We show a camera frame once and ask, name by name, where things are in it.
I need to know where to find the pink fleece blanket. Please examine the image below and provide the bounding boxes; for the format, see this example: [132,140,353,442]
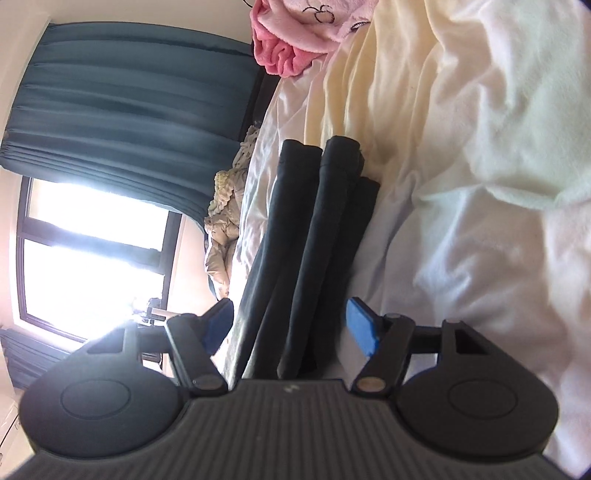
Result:
[249,0,378,78]

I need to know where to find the white bed sheet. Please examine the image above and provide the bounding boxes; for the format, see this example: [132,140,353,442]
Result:
[230,1,590,476]

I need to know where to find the window with dark frame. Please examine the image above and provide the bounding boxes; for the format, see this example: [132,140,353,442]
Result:
[16,177,181,342]

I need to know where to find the left teal curtain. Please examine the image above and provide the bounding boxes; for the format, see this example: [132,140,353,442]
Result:
[1,329,69,390]

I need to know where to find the beige puffer jacket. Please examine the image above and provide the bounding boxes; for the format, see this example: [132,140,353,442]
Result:
[204,125,259,299]

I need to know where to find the right teal curtain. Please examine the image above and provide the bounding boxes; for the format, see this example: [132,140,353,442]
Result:
[1,22,262,222]

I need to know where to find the black sofa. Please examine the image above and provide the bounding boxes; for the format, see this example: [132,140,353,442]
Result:
[243,68,280,134]

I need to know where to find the teal curtain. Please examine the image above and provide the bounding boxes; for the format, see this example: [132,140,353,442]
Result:
[1,329,69,390]
[1,22,262,222]

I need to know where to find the black trousers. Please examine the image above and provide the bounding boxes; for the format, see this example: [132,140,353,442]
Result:
[224,136,380,383]

